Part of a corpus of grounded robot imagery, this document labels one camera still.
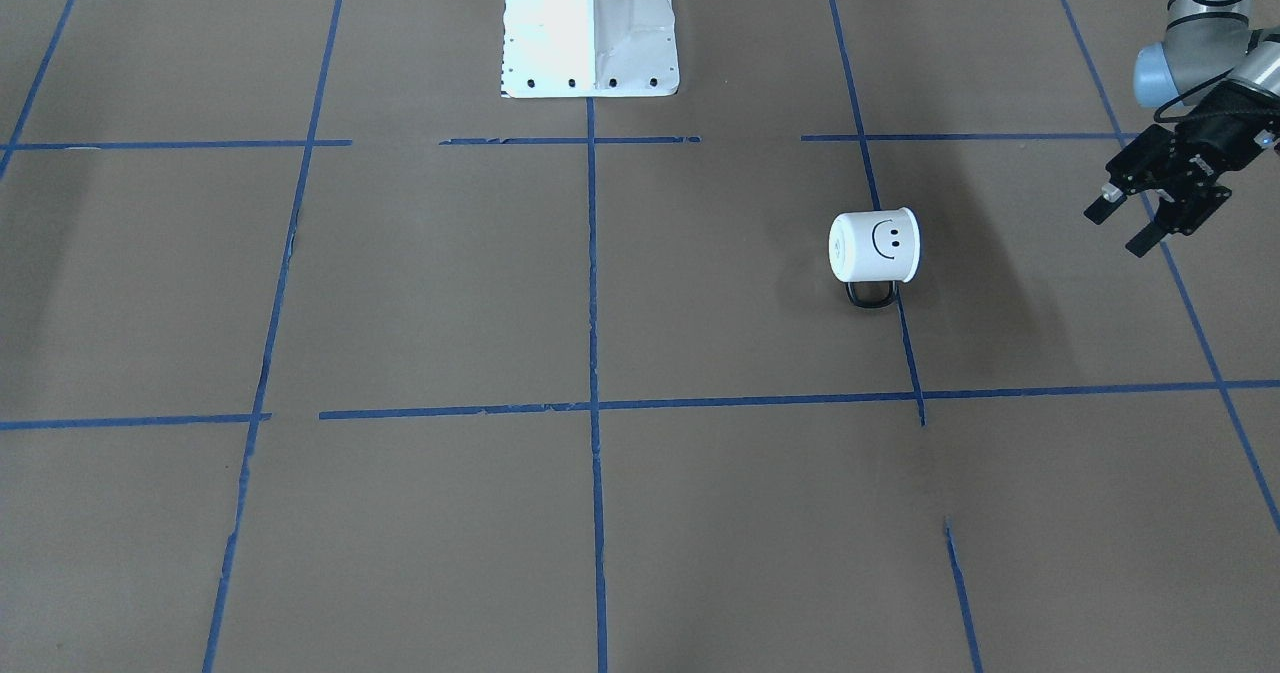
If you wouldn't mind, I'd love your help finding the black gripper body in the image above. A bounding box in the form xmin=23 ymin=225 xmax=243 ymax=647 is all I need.
xmin=1105 ymin=81 xmax=1279 ymax=235

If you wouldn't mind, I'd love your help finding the white smiley face mug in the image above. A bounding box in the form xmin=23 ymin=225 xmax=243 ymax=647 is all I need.
xmin=827 ymin=207 xmax=923 ymax=310

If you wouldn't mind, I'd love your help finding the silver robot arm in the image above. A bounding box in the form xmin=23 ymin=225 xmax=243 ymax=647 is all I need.
xmin=1085 ymin=0 xmax=1279 ymax=257

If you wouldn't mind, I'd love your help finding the white camera post base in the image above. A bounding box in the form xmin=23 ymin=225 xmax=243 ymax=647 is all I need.
xmin=500 ymin=0 xmax=681 ymax=99

